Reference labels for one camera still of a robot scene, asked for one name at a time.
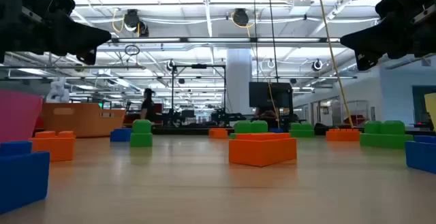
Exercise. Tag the person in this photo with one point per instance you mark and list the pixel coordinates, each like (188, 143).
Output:
(148, 106)

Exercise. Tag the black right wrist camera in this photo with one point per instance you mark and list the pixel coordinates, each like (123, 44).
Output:
(391, 2)

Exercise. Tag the black monitor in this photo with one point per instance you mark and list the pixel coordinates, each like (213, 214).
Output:
(269, 94)

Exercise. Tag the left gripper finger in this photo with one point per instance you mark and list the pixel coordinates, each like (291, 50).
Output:
(78, 35)

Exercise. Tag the long ceiling light fixture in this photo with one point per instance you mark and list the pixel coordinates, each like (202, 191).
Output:
(218, 40)

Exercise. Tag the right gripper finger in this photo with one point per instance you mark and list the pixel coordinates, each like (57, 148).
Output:
(374, 36)

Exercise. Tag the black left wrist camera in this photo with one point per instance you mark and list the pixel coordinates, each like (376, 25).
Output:
(61, 2)

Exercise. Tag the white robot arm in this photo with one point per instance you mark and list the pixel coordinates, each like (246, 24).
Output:
(58, 93)

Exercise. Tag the red storage bin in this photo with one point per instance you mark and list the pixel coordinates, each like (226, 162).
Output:
(38, 122)
(158, 109)

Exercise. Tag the teal door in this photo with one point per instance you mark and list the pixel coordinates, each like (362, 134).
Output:
(420, 105)

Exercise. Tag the pink translucent plastic tray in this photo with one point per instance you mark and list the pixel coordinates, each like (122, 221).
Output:
(17, 115)

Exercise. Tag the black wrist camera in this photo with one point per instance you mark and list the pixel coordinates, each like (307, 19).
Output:
(391, 2)
(61, 2)

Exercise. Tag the orange toy building block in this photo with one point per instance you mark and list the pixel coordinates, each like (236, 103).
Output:
(218, 133)
(54, 147)
(342, 135)
(262, 152)

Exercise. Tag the green toy building block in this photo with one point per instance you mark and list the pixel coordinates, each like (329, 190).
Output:
(250, 127)
(385, 139)
(302, 132)
(141, 139)

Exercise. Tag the black metal frame rig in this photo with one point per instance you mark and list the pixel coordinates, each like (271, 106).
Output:
(199, 66)

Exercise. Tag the white building column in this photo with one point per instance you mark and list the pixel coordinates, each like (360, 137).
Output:
(238, 81)

